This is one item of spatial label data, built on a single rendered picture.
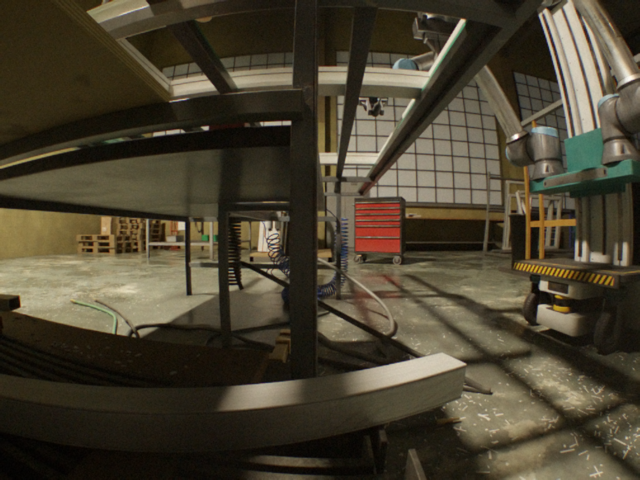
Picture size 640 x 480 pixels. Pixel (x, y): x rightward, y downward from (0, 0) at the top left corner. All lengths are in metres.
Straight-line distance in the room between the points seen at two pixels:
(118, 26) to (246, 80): 0.49
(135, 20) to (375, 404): 0.60
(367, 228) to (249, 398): 4.44
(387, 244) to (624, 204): 3.56
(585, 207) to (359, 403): 1.60
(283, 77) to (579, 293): 1.29
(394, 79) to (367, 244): 3.78
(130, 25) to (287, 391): 0.57
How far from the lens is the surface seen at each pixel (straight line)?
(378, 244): 4.54
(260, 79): 0.97
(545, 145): 1.69
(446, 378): 0.22
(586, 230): 1.70
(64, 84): 0.41
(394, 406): 0.20
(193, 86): 1.04
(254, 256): 5.01
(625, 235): 1.56
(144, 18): 0.58
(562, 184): 1.55
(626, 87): 1.32
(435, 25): 1.03
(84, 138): 0.50
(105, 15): 0.76
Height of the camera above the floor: 0.45
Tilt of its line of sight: 1 degrees down
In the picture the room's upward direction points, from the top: straight up
